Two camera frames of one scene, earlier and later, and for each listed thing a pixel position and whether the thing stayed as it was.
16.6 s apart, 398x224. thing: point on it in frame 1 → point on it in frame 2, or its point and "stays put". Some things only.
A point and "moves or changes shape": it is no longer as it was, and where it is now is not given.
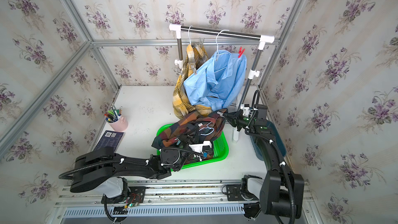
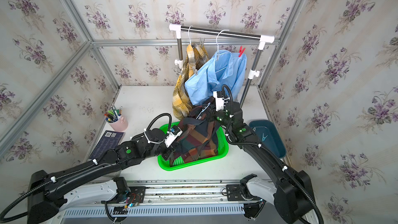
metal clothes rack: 252,74 stays put
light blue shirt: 218,83 stays put
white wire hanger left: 188,33 stays put
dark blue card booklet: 110,138 stays put
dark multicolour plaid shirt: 198,131 moves or changes shape
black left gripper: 184,139 → 171,150
